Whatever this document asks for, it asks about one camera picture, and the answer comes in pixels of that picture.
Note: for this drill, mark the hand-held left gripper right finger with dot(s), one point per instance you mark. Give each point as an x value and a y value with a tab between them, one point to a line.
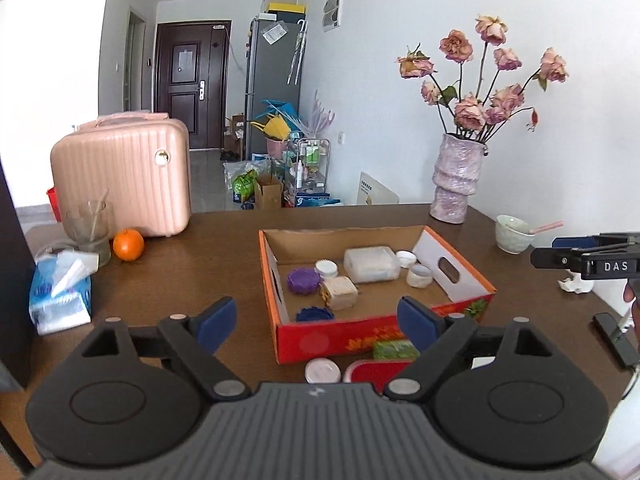
417	322

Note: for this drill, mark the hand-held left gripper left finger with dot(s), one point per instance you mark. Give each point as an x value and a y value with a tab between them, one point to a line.
217	325

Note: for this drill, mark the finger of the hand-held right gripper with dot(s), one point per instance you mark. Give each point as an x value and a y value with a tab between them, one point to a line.
575	243
555	257

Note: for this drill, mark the green packet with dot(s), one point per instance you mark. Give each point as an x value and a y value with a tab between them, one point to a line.
392	350

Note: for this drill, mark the small white cup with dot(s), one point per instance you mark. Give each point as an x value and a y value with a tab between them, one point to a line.
419	277

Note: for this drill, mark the small white cap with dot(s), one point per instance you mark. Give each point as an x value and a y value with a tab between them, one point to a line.
406	259

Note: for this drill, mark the red case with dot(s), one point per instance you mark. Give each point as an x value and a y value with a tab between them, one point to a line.
370	372

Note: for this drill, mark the clear plastic container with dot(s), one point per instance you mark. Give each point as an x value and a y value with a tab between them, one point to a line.
370	265

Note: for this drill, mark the beige soap box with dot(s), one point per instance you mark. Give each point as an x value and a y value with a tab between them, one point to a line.
340	294

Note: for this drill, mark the red cardboard box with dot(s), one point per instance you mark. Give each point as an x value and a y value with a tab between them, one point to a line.
325	340

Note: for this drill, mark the purple ribbed lid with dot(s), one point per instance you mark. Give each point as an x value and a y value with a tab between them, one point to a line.
303	281

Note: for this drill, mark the blue ribbed lid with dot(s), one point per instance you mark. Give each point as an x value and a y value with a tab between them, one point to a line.
315	314

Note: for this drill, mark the white ribbed cap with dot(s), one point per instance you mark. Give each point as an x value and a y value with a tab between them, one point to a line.
326	268

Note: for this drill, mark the white round lid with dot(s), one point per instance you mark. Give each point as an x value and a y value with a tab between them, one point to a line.
322	371

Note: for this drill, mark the person's right hand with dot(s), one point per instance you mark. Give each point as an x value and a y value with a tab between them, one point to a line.
634	295

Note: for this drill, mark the pink spoon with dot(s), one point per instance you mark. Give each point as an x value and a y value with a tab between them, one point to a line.
547	226

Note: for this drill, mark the crumpled white tissue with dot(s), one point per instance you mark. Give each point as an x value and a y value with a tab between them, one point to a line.
575	286

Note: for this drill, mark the pale green bowl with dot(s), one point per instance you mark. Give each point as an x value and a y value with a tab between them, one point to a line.
512	240

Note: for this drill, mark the orange fruit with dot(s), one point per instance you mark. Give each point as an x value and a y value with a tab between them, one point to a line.
128	245

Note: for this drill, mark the pink speckled vase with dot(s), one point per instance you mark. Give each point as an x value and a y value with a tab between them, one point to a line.
455	185

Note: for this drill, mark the white leaning board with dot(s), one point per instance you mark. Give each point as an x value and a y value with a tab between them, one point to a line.
375	191

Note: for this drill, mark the brown cardboard box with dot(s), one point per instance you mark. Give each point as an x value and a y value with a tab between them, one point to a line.
269	195

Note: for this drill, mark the green plastic bag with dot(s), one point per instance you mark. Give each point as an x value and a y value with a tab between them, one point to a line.
245	186

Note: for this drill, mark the clear drinking glass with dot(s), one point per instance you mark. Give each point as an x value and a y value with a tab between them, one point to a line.
90	232

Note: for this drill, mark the blue wrapped pack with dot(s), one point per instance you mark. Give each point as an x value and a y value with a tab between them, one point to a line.
315	201

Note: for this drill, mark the blue tissue pack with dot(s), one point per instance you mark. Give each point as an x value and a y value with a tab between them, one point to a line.
55	305

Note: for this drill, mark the dried pink rose bouquet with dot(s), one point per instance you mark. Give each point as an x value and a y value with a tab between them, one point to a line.
470	112

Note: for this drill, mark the pink ribbed suitcase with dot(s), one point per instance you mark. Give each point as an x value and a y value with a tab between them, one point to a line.
120	180

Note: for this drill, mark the metal rolling cart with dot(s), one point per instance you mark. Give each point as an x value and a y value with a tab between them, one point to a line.
307	175

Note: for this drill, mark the pink bucket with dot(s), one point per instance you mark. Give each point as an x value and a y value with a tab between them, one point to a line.
276	149

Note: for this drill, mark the small printed cardboard box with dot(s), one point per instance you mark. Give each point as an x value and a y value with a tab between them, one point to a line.
237	125

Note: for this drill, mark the red bucket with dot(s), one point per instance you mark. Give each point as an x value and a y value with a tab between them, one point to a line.
54	205

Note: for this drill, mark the yellow bag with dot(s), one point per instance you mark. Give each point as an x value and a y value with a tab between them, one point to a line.
275	127

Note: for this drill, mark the black paper bag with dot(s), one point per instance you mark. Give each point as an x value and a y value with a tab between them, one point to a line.
12	285

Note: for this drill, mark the dark brown entrance door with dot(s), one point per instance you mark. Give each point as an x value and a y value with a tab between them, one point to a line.
190	110

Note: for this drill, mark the blue folded item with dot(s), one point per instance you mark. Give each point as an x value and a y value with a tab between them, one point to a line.
282	107

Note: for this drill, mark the purple dried grass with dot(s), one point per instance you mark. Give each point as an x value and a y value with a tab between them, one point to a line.
322	115

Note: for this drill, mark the grey refrigerator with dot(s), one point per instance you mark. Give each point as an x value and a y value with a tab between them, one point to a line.
265	85

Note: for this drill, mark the grey interior door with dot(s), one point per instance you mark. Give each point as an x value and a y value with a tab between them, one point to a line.
134	60

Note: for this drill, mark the clear hanging umbrella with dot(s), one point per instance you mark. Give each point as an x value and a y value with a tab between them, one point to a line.
298	55

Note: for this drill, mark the papers on refrigerator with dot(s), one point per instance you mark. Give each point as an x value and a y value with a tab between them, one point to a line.
275	33

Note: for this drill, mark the yellow box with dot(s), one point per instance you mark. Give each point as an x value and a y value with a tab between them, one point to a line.
285	8

